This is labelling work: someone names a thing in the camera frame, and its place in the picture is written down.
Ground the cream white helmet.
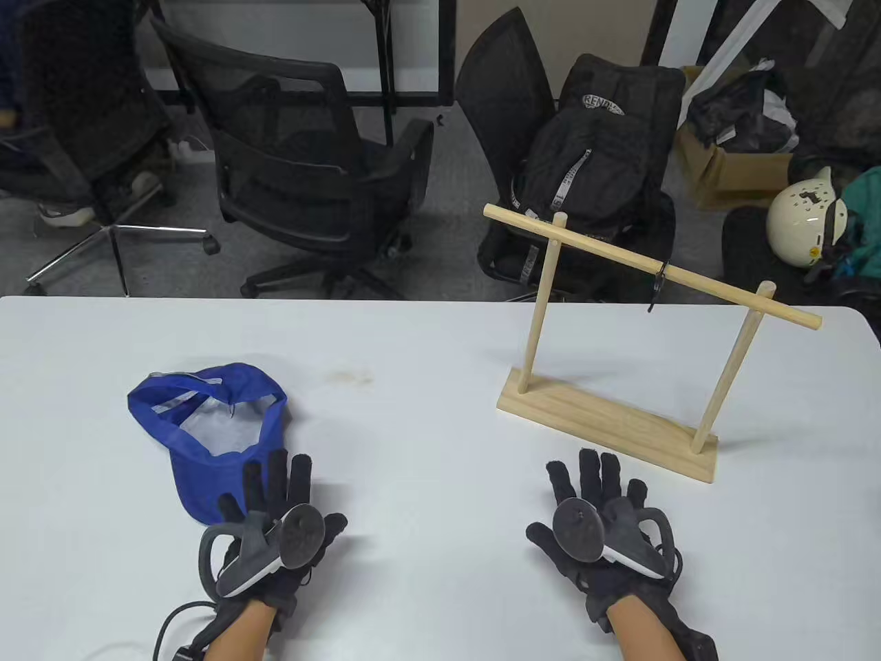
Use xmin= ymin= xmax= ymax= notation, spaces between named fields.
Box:
xmin=766 ymin=167 xmax=849 ymax=269

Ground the wooden hanging rack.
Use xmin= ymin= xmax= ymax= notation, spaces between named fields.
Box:
xmin=483 ymin=204 xmax=823 ymax=484

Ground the black cable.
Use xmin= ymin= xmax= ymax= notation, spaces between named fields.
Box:
xmin=153 ymin=600 xmax=221 ymax=661

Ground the person's right forearm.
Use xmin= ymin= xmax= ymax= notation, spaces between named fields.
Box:
xmin=606 ymin=596 xmax=679 ymax=661

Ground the white metal bar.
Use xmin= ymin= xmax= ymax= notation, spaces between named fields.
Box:
xmin=678 ymin=0 xmax=761 ymax=128

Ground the blue baseball cap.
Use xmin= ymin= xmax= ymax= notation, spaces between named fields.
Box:
xmin=127 ymin=363 xmax=290 ymax=524

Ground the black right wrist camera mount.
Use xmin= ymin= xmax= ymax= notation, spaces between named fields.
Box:
xmin=657 ymin=599 xmax=720 ymax=661

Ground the person's left hand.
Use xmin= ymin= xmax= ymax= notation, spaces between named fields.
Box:
xmin=219 ymin=449 xmax=348 ymax=615

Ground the person's right hand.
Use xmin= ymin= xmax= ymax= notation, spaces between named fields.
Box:
xmin=527 ymin=448 xmax=682 ymax=634

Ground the black mesh office chair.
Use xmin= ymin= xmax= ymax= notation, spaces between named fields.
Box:
xmin=150 ymin=15 xmax=436 ymax=300

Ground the cardboard box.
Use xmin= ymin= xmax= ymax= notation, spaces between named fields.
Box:
xmin=675 ymin=65 xmax=796 ymax=211

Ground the black chair with chrome base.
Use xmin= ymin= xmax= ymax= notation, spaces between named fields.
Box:
xmin=0 ymin=0 xmax=221 ymax=298

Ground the grey left hand controller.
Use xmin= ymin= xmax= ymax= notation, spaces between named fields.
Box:
xmin=198 ymin=504 xmax=326 ymax=610

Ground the black s-hook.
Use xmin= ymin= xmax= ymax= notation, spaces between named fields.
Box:
xmin=647 ymin=262 xmax=672 ymax=314

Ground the black plastic bag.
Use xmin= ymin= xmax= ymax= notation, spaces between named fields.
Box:
xmin=688 ymin=69 xmax=799 ymax=154

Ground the grey right hand controller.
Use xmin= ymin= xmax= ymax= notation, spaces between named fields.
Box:
xmin=553 ymin=497 xmax=682 ymax=586

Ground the person's left forearm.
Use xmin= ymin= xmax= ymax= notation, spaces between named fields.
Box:
xmin=203 ymin=598 xmax=277 ymax=661

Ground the teal bag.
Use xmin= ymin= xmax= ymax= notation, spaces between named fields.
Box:
xmin=829 ymin=169 xmax=881 ymax=276

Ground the grey hand controller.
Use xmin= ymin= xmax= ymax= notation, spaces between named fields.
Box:
xmin=198 ymin=504 xmax=326 ymax=610
xmin=553 ymin=497 xmax=682 ymax=586

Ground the black backpack on chair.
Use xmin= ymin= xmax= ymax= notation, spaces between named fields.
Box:
xmin=454 ymin=7 xmax=679 ymax=304

